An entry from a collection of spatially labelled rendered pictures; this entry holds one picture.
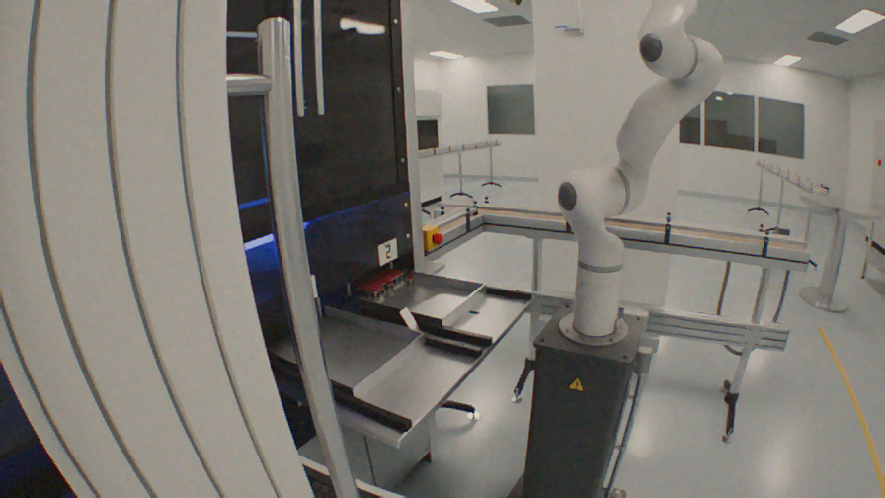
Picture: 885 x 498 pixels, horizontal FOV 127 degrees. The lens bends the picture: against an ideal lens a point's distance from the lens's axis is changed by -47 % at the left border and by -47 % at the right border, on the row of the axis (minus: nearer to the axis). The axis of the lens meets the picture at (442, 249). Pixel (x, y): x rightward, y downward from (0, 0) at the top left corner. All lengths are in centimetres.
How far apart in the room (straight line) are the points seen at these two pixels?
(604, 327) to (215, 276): 95
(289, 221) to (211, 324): 10
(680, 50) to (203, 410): 78
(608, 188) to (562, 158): 159
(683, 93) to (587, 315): 57
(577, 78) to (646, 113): 166
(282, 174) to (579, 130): 227
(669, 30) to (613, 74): 172
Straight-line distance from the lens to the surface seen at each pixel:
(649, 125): 86
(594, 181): 93
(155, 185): 23
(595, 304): 104
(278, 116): 30
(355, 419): 81
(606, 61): 248
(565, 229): 194
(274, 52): 31
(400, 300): 125
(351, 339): 107
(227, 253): 26
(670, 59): 76
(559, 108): 252
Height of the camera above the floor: 139
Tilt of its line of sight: 17 degrees down
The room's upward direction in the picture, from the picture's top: 3 degrees counter-clockwise
